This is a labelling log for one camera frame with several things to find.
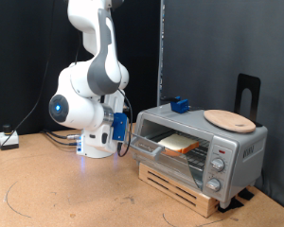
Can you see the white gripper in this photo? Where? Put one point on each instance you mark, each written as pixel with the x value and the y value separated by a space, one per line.
pixel 116 102

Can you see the white bread slice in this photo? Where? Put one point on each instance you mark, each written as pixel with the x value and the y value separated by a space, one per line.
pixel 180 143

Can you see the silver oven timer knob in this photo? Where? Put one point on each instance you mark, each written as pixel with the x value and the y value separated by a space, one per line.
pixel 213 185

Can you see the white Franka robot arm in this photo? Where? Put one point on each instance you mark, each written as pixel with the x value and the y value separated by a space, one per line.
pixel 79 110

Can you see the silver oven temperature knob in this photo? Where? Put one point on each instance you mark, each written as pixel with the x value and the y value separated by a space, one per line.
pixel 217 164

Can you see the silver toaster oven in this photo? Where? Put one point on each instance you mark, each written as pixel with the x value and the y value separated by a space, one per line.
pixel 243 151

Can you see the vertical metal pole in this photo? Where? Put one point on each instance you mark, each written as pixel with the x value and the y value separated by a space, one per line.
pixel 162 31

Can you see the wooden slatted riser block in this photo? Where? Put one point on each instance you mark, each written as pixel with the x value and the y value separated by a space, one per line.
pixel 180 192

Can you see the oval wooden cutting board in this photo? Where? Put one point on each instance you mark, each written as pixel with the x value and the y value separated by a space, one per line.
pixel 230 121

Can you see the grey curtain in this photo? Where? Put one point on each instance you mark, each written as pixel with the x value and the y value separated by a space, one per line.
pixel 211 47

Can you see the black curtain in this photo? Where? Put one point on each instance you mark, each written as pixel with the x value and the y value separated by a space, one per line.
pixel 15 63

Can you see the black metal bookend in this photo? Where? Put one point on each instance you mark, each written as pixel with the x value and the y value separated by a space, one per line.
pixel 247 82

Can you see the black foam pad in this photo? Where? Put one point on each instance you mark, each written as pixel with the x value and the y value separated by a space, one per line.
pixel 246 194
pixel 230 205

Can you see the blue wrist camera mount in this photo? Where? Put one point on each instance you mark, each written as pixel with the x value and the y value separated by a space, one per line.
pixel 120 126

